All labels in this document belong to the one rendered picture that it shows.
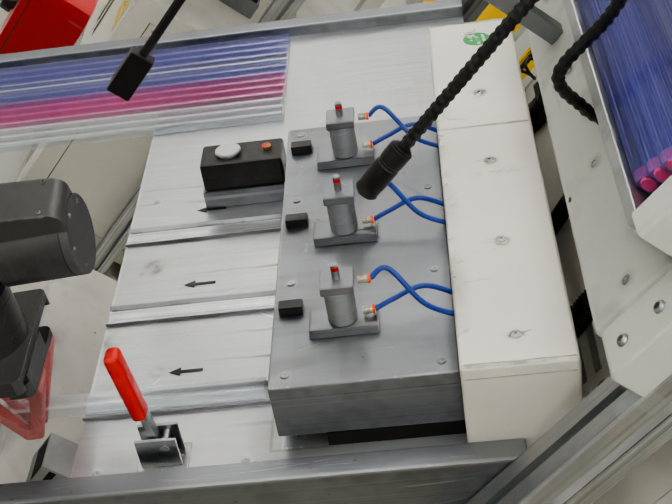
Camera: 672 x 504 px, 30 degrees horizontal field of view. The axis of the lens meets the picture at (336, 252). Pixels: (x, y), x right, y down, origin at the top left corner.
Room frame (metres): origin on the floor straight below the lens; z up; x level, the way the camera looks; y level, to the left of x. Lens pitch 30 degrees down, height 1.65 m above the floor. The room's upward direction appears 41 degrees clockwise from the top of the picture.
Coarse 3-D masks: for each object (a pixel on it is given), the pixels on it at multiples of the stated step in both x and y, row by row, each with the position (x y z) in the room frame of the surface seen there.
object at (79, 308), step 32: (64, 288) 1.24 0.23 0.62; (96, 288) 1.28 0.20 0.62; (64, 320) 1.19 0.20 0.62; (96, 320) 1.23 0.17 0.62; (64, 352) 1.15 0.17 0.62; (96, 352) 1.18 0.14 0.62; (64, 384) 1.11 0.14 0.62; (0, 448) 0.97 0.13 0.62; (32, 448) 1.00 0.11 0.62; (0, 480) 0.93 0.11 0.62
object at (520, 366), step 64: (448, 64) 1.09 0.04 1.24; (512, 64) 1.10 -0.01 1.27; (448, 128) 0.99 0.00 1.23; (512, 128) 1.00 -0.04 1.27; (448, 192) 0.90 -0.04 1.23; (512, 192) 0.91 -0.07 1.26; (512, 256) 0.83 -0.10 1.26; (512, 320) 0.76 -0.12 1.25; (512, 384) 0.73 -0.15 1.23; (576, 384) 0.74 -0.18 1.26
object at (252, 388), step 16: (192, 384) 0.75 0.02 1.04; (208, 384) 0.75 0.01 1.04; (224, 384) 0.75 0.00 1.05; (240, 384) 0.76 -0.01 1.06; (256, 384) 0.76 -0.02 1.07; (16, 400) 0.71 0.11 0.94; (48, 400) 0.72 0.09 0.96; (64, 400) 0.72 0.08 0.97; (80, 400) 0.72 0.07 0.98; (96, 400) 0.72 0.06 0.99; (112, 400) 0.72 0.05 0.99; (160, 400) 0.73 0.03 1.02; (176, 400) 0.74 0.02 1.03; (192, 400) 0.74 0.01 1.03; (208, 400) 0.74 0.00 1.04; (224, 400) 0.75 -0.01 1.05; (240, 400) 0.75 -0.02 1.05; (48, 416) 0.71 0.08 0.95; (64, 416) 0.71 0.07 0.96
